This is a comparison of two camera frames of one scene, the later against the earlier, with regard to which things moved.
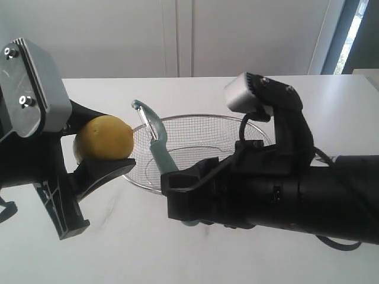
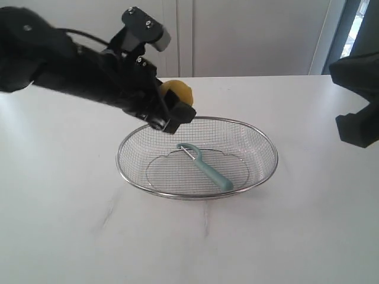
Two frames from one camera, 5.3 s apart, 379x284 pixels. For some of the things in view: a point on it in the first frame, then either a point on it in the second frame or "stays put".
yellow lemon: [106, 137] → [182, 90]
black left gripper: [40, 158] → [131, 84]
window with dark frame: [355, 44] stays put
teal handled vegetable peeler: [160, 147] → [195, 154]
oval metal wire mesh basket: [191, 138] stays put
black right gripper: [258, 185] → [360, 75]
